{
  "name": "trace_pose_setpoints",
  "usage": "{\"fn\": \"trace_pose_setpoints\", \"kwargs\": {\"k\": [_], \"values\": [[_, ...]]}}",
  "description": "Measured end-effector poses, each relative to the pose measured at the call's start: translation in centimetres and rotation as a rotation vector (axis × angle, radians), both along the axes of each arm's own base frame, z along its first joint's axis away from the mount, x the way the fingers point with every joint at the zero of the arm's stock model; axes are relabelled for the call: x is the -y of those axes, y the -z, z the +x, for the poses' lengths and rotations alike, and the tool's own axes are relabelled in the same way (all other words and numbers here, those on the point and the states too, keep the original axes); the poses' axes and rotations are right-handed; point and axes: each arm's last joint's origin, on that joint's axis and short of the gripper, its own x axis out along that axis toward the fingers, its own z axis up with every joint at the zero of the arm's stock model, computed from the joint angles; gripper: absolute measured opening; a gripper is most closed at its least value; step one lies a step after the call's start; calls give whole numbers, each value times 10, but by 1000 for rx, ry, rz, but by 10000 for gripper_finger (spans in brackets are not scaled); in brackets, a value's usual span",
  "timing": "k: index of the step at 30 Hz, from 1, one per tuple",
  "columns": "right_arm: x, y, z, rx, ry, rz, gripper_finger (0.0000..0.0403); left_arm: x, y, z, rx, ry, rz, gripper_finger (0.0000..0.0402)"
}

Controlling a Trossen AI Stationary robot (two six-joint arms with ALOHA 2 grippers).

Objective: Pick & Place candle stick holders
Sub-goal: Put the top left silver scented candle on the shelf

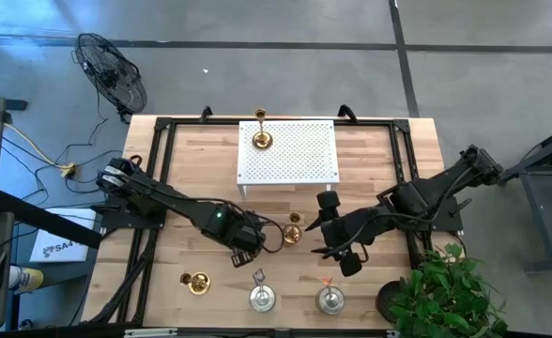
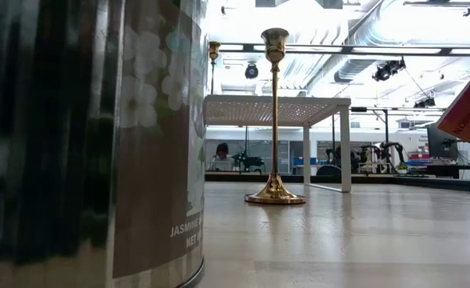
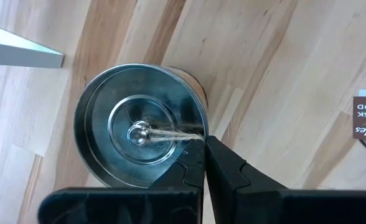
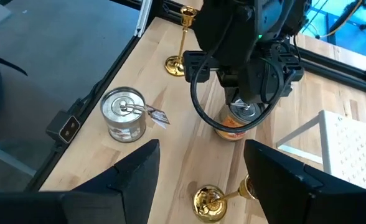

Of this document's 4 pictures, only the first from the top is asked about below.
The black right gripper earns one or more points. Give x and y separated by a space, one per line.
351 230

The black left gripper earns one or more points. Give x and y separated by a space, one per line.
251 232

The gold candlestick holder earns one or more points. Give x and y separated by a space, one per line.
262 140
199 284
293 234

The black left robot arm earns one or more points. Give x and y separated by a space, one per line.
173 202

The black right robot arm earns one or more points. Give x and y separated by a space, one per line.
426 192

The black plant pot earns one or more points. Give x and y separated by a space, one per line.
386 300

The white perforated metal shelf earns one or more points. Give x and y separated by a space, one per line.
299 155

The green leafy plant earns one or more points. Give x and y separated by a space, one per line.
445 300

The white cardboard box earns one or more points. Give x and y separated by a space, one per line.
62 251

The yellow power plug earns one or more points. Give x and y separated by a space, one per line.
68 170

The black diagonal beam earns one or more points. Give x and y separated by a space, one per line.
46 219

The yellow and white bottle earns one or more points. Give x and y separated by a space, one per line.
27 279

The black floor fan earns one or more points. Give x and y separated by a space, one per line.
111 75

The silver bracket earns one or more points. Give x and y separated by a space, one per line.
149 333

